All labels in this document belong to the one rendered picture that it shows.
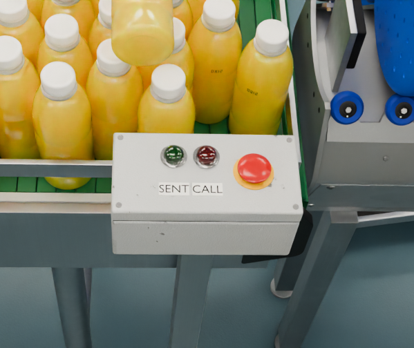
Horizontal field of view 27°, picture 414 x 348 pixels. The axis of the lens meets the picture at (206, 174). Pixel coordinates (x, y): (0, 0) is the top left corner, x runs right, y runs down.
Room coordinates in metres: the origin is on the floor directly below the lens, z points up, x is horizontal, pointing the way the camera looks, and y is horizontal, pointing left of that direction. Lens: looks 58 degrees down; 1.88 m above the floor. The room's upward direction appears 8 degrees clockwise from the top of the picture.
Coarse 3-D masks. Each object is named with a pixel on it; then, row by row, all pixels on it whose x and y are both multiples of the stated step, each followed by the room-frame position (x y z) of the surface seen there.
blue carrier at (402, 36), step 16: (384, 0) 0.85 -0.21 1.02; (400, 0) 0.80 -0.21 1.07; (384, 16) 0.83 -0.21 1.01; (400, 16) 0.79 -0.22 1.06; (384, 32) 0.81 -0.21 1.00; (400, 32) 0.77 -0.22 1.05; (384, 48) 0.80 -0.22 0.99; (400, 48) 0.75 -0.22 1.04; (384, 64) 0.78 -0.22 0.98; (400, 64) 0.73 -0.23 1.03; (400, 80) 0.71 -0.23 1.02
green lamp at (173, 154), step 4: (168, 148) 0.50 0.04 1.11; (172, 148) 0.50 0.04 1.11; (176, 148) 0.51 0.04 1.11; (180, 148) 0.51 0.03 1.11; (164, 152) 0.50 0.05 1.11; (168, 152) 0.50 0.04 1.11; (172, 152) 0.50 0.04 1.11; (176, 152) 0.50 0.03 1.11; (180, 152) 0.50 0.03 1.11; (164, 156) 0.50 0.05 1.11; (168, 156) 0.50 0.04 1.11; (172, 156) 0.50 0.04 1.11; (176, 156) 0.50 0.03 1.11; (180, 156) 0.50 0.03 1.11; (168, 160) 0.49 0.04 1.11; (172, 160) 0.49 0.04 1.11; (176, 160) 0.49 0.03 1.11; (180, 160) 0.50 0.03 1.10
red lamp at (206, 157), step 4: (200, 148) 0.51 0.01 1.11; (204, 148) 0.51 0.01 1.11; (208, 148) 0.51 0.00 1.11; (212, 148) 0.51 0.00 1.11; (200, 152) 0.51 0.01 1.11; (204, 152) 0.51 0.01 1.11; (208, 152) 0.51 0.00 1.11; (212, 152) 0.51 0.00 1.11; (196, 156) 0.50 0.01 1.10; (200, 156) 0.50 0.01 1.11; (204, 156) 0.50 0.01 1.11; (208, 156) 0.50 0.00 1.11; (212, 156) 0.50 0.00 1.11; (216, 156) 0.51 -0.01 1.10; (200, 160) 0.50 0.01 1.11; (204, 160) 0.50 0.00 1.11; (208, 160) 0.50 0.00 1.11; (212, 160) 0.50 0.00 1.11
